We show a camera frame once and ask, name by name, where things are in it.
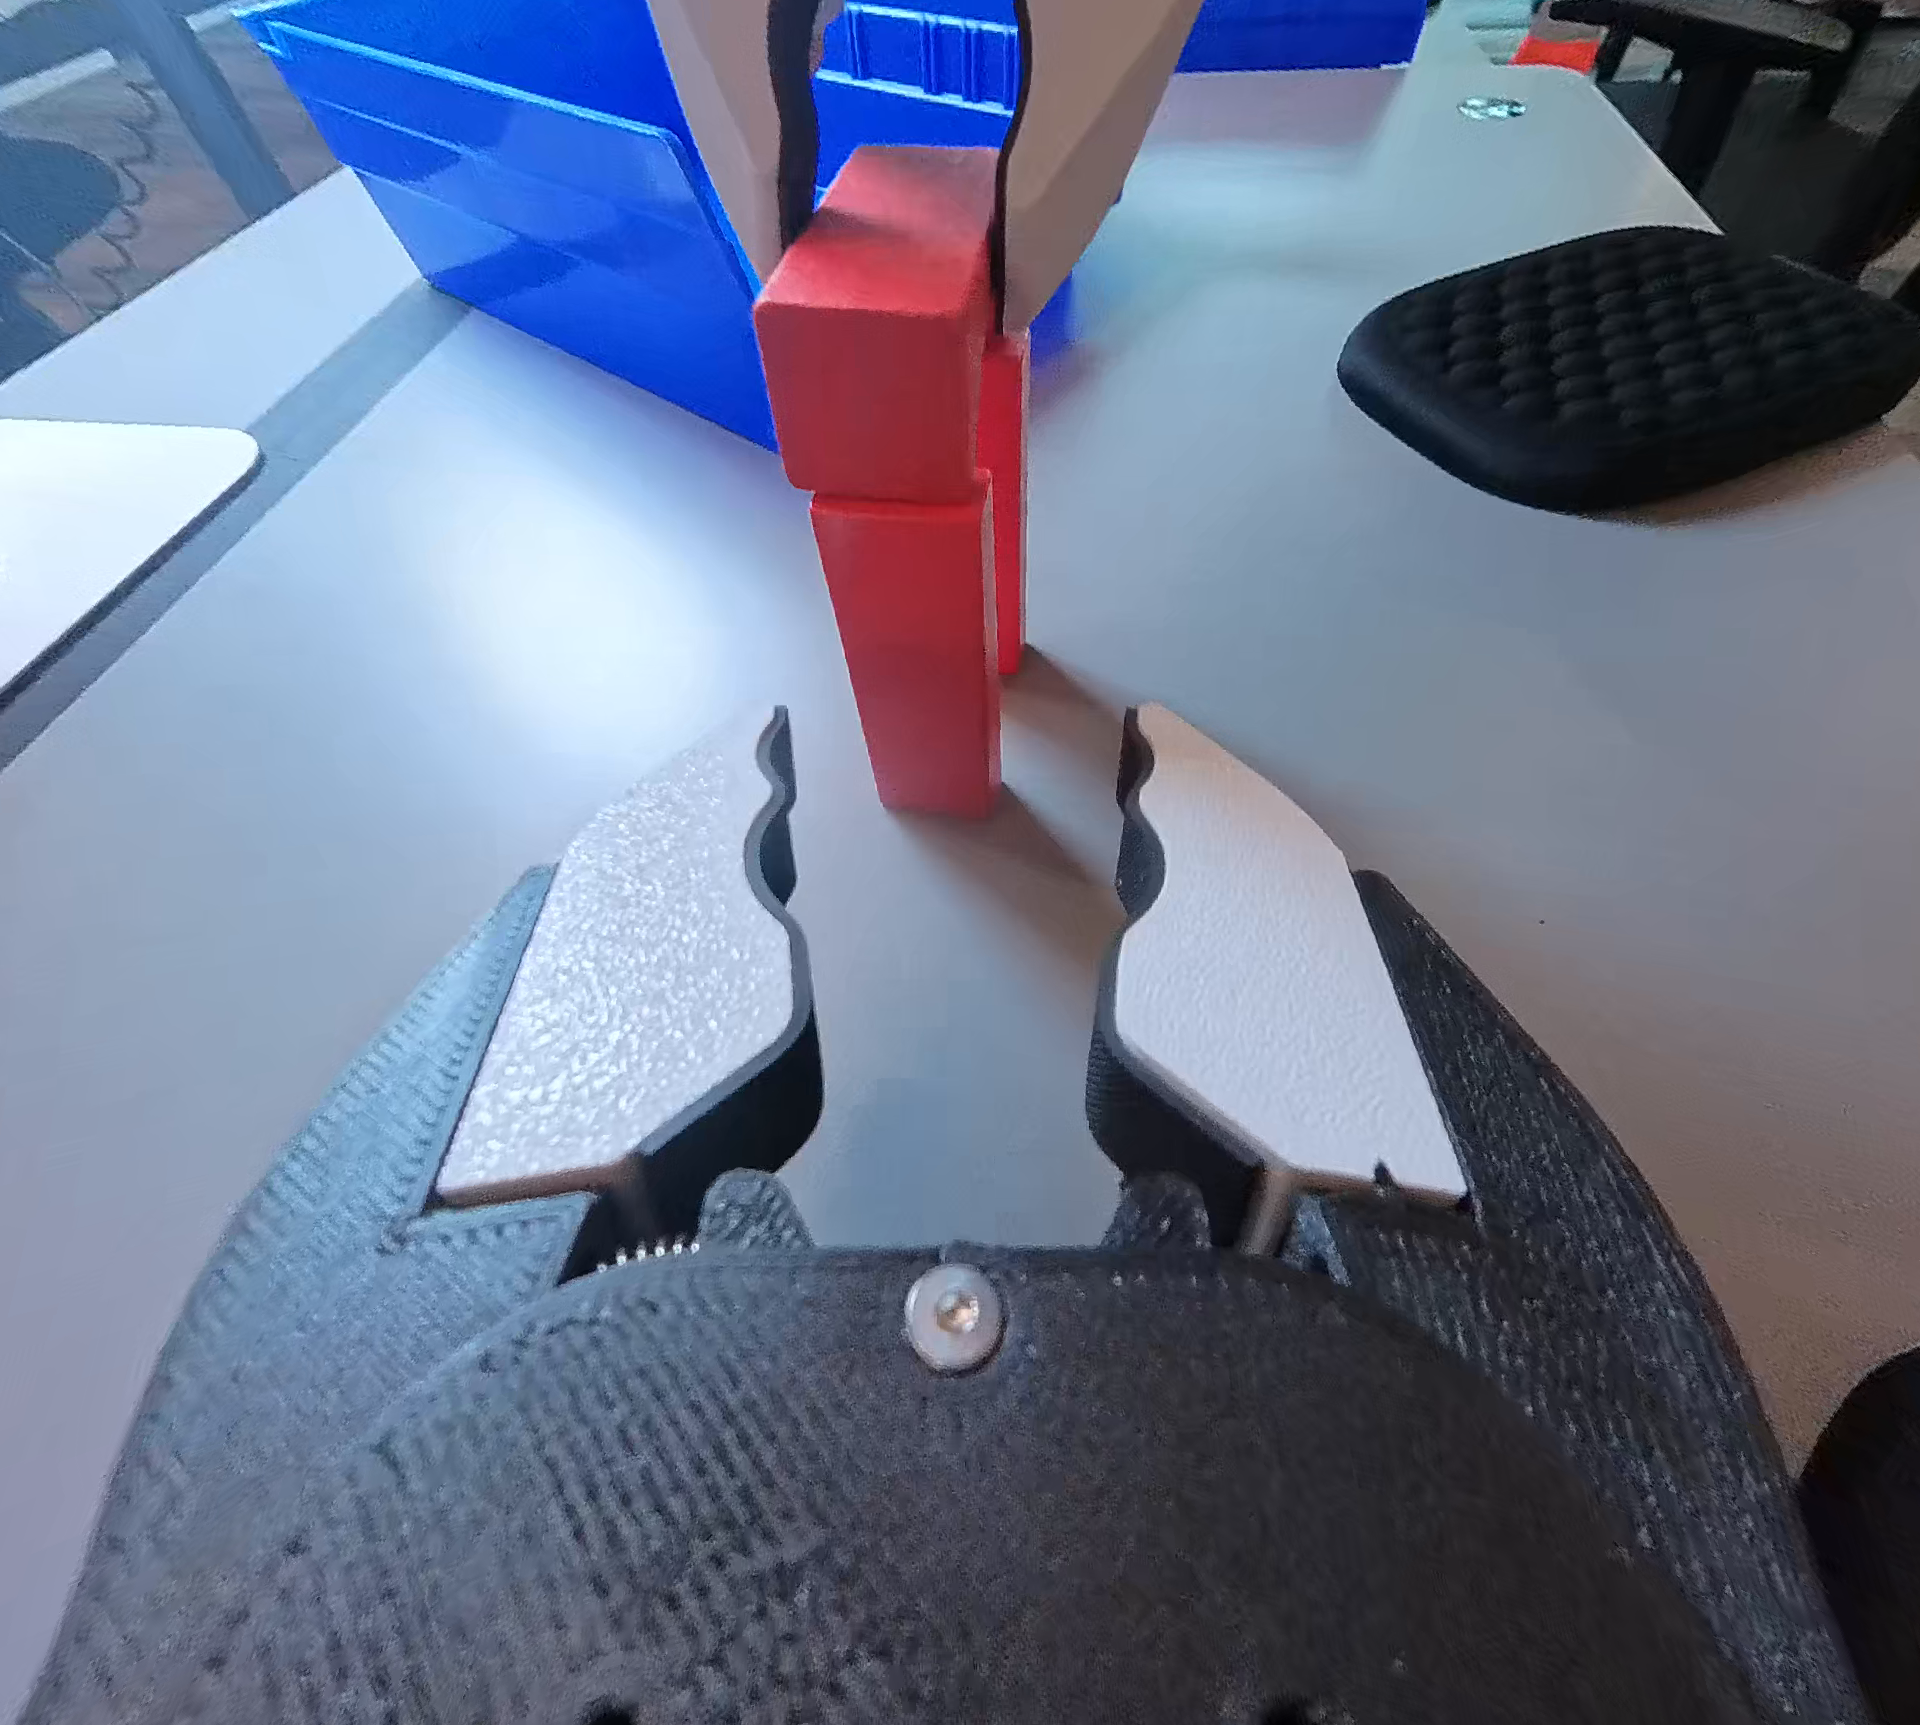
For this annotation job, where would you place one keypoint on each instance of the white document stand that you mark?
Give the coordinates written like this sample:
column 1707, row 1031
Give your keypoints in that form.
column 91, row 541

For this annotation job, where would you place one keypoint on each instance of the black office chair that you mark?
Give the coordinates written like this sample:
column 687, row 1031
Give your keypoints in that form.
column 1740, row 60

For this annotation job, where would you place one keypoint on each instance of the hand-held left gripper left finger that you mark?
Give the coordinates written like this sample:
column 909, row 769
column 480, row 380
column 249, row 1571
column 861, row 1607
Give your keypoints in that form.
column 631, row 1005

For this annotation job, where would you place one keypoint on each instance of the red wooden arch block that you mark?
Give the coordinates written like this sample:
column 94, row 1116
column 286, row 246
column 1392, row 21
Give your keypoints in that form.
column 871, row 346

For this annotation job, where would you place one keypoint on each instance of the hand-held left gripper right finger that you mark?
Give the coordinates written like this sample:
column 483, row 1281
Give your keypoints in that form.
column 1277, row 1005

